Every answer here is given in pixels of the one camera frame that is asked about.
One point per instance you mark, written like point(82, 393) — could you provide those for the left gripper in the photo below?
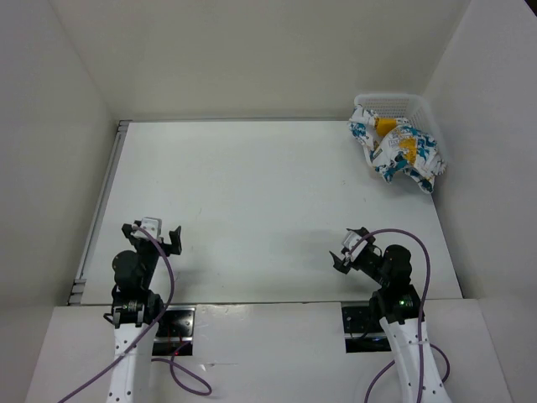
point(174, 248)

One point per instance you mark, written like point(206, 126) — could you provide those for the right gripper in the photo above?
point(339, 264)

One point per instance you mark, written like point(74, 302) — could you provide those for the printed white teal yellow shorts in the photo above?
point(394, 145)

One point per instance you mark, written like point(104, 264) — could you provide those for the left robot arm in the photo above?
point(136, 310)

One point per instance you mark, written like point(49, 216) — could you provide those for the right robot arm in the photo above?
point(398, 308)

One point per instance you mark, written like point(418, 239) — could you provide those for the white plastic mesh basket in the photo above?
point(401, 105)

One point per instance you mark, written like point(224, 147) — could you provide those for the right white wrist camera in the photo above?
point(351, 246)

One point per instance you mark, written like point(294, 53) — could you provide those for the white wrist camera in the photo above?
point(351, 246)
point(148, 227)

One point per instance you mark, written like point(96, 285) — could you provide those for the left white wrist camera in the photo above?
point(148, 227)

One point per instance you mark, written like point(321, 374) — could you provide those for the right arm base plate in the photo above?
point(362, 332)

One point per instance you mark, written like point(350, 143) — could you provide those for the aluminium table edge rail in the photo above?
point(79, 282)

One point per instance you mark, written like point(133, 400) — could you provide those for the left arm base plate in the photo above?
point(174, 337)

